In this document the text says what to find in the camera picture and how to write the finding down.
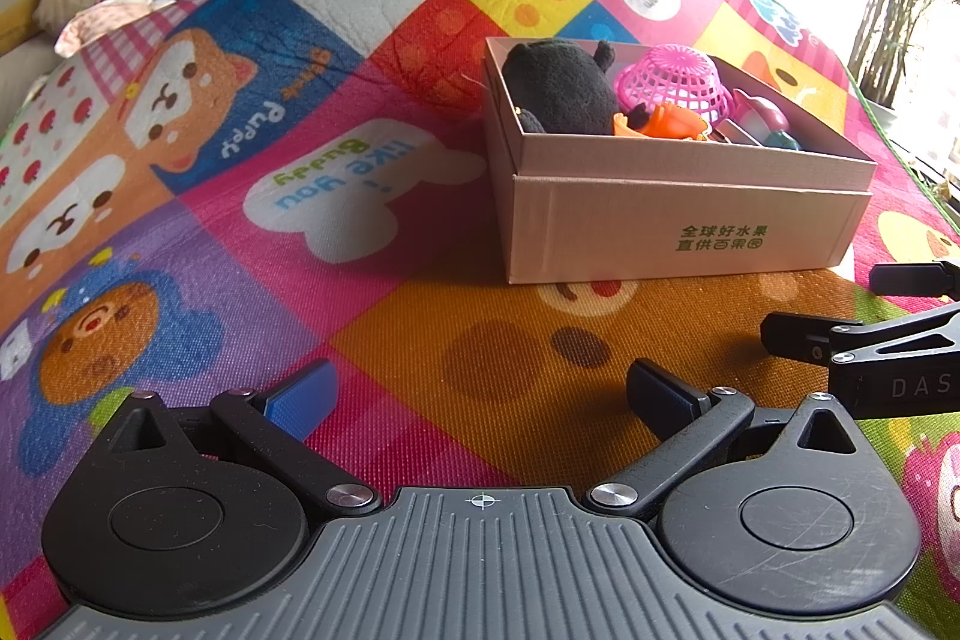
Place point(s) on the cardboard box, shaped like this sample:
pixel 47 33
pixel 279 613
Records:
pixel 637 227

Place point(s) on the colourful printed play mat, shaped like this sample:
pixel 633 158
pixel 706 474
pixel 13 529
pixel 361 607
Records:
pixel 225 235

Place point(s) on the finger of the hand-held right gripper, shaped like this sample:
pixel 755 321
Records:
pixel 915 278
pixel 802 332

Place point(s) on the pink toy ball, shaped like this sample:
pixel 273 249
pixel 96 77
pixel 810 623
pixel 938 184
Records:
pixel 761 115

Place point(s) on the teal and white toy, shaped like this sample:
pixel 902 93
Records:
pixel 784 142

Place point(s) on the pink plastic toy strainer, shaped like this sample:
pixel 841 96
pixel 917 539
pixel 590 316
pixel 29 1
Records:
pixel 671 78

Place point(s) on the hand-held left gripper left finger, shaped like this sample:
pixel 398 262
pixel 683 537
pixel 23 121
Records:
pixel 300 401

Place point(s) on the black plush toy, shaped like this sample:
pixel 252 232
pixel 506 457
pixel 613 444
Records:
pixel 559 85

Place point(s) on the orange plastic toy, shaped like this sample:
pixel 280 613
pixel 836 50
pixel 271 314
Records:
pixel 664 124

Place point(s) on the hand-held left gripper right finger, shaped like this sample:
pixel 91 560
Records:
pixel 660 396

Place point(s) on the pink cloth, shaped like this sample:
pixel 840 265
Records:
pixel 105 18

